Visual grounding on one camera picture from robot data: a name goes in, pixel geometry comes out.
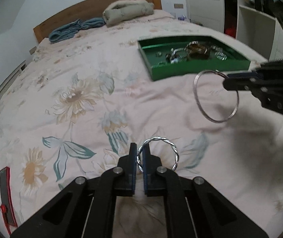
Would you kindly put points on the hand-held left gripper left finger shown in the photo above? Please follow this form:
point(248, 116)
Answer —
point(132, 164)

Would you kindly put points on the dark beaded jewelry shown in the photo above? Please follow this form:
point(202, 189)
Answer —
point(173, 57)

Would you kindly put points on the green jewelry tray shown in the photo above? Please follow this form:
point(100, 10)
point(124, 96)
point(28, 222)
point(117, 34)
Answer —
point(196, 65)

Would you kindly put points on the thin silver bangle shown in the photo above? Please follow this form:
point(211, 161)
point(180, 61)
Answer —
point(195, 93)

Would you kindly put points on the wooden headboard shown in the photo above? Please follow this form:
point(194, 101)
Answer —
point(86, 12)

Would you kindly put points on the blue garment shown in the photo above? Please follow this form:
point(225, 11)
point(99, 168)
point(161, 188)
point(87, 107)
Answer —
point(67, 31)

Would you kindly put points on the glass cups on nightstand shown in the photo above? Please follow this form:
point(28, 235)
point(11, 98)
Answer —
point(181, 17)

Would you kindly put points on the floral bedsheet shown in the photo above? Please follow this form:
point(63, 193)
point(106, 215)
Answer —
point(81, 129)

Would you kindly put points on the red object in wardrobe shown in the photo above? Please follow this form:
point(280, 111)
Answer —
point(230, 32)

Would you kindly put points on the small wall socket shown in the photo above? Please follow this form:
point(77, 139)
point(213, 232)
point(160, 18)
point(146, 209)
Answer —
point(32, 50)

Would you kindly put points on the white wardrobe door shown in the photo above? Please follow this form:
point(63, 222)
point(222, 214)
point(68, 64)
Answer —
point(203, 2)

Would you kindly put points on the phone in red case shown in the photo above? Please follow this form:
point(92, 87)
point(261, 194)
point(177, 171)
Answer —
point(6, 198)

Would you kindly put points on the amber brown bangle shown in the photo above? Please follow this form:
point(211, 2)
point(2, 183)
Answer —
point(193, 45)

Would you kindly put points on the white shelf unit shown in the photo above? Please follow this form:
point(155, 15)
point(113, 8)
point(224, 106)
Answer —
point(258, 27)

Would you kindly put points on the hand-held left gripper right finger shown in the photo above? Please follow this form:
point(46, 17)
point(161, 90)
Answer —
point(145, 169)

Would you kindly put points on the reddish brown bangle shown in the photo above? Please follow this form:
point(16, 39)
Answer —
point(201, 56)

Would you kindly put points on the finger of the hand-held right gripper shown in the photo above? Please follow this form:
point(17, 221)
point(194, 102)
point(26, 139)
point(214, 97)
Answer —
point(242, 74)
point(238, 84)

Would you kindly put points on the twisted silver bangle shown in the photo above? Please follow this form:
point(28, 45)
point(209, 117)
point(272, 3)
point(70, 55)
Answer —
point(175, 151)

